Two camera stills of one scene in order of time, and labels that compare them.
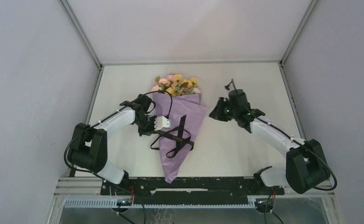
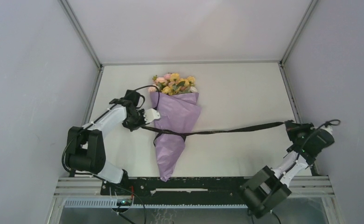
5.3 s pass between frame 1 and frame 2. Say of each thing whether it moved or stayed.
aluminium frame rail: stayed
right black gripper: moved
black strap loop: moved
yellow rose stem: moved
